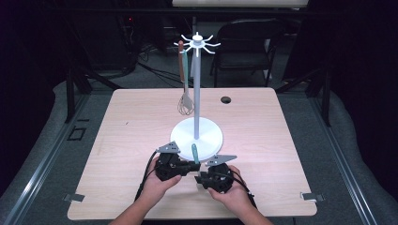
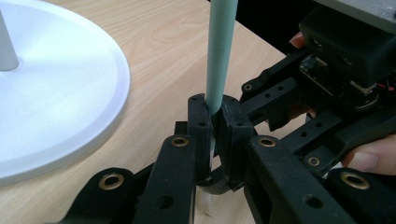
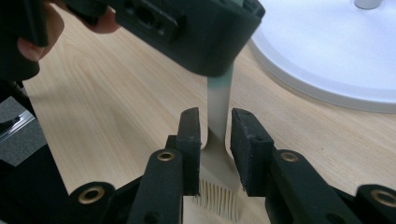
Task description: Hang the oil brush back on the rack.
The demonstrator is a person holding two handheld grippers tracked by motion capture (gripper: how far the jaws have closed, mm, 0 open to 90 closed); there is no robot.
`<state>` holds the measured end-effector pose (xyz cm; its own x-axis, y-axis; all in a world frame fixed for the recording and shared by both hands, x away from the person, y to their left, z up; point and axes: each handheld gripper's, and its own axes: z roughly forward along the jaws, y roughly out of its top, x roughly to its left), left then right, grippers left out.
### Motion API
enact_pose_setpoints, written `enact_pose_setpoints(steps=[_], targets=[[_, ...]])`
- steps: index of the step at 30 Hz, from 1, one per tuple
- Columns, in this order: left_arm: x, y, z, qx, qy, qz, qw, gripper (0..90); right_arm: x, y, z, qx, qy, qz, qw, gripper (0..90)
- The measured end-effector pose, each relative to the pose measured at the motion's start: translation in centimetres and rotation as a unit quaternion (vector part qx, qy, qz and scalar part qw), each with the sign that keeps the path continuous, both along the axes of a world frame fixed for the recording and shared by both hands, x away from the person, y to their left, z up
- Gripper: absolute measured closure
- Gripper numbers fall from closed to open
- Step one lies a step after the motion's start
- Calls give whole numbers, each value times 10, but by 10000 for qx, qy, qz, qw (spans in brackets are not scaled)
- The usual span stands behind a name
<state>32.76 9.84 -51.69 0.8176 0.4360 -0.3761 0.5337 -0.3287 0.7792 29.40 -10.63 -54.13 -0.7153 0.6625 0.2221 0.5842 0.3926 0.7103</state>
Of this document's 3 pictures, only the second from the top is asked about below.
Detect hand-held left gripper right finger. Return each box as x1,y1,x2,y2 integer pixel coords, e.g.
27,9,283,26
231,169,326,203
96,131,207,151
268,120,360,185
217,94,351,224

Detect teal-handled white pastry brush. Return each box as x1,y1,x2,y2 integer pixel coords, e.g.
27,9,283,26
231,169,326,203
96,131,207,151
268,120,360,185
197,0,239,217

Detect white utensil stand with hooks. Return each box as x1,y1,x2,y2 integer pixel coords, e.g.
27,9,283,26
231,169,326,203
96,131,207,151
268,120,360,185
0,0,132,188

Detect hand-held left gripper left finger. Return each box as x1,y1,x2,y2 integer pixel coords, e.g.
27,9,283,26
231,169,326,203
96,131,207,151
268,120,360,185
132,92,215,224

